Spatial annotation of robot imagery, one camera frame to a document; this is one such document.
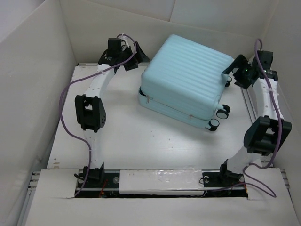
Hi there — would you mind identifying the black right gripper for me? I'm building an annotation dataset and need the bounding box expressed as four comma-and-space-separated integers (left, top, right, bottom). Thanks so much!
222, 54, 256, 89

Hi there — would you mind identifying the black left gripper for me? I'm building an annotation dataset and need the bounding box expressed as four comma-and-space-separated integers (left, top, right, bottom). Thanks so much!
118, 42, 150, 71

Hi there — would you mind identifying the light blue hard-shell suitcase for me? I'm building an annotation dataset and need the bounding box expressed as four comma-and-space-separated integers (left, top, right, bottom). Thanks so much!
138, 34, 234, 131

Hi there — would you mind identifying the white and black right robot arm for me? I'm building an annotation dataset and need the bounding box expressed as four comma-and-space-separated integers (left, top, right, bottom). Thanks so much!
138, 41, 292, 187

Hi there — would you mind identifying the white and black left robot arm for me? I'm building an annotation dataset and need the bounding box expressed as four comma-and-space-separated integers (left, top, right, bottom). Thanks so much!
75, 36, 139, 187

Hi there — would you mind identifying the black base rail with white cover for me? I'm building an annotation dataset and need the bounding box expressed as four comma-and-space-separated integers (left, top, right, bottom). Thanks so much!
75, 169, 247, 199

